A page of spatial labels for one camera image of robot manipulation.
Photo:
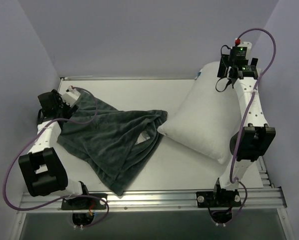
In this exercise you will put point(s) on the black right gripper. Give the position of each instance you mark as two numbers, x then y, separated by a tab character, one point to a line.
254	61

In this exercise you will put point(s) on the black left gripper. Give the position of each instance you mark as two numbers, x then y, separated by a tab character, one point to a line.
65	107

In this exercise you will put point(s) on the white pillow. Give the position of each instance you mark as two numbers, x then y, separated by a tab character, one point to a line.
206	119

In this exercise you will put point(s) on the dark green pillowcase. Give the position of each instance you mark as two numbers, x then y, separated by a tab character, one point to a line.
116	144

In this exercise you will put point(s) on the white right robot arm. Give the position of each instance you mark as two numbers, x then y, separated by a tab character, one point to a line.
254	135

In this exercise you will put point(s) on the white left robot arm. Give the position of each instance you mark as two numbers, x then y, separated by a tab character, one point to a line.
41	167

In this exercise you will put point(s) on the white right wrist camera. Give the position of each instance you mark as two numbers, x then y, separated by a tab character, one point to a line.
242	49

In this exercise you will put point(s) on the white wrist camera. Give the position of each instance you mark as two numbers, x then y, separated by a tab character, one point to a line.
242	49
70	96

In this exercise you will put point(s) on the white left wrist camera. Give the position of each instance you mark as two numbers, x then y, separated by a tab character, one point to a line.
70	96

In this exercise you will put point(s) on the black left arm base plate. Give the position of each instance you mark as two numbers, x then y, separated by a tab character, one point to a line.
85	203

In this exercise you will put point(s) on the aluminium right side rail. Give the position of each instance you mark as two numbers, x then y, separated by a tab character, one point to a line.
266	182

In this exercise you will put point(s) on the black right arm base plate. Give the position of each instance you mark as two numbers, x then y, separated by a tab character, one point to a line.
211	199

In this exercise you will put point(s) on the aluminium front frame rail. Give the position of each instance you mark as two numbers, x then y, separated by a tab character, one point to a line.
186	200

